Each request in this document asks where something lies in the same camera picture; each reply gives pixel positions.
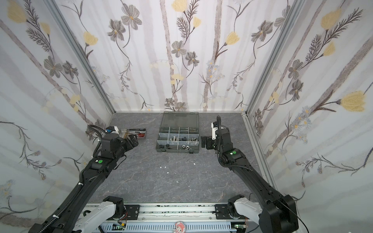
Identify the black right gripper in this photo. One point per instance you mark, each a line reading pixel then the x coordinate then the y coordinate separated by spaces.
pixel 210 141

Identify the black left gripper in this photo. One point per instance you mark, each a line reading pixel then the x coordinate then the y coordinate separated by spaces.
pixel 134 141

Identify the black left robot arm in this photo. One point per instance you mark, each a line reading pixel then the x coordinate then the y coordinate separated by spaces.
pixel 65 219

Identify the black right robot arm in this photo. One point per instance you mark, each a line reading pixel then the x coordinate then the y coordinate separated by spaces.
pixel 273 212

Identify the green compartment organizer box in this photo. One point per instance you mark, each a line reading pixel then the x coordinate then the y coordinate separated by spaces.
pixel 183 125

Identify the pink cartoon figure sticker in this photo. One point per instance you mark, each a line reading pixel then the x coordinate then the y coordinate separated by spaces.
pixel 179 227

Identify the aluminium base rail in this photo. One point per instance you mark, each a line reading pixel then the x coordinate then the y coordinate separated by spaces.
pixel 161 218

